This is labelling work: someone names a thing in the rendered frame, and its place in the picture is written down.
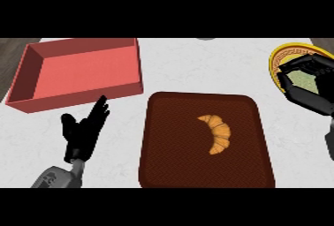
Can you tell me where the dark brown tray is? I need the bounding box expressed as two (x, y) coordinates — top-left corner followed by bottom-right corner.
(137, 91), (276, 189)

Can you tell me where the red open box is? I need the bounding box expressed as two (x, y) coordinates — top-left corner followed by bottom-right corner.
(4, 38), (145, 115)

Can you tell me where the golden croissant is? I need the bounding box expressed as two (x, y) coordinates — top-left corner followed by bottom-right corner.
(195, 114), (232, 155)

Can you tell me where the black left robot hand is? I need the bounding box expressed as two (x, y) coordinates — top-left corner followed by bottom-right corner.
(60, 94), (111, 164)

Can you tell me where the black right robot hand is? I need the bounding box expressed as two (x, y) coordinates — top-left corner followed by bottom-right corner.
(276, 53), (334, 117)

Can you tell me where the yellow rimmed plate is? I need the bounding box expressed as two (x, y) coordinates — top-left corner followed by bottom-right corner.
(267, 41), (334, 95)

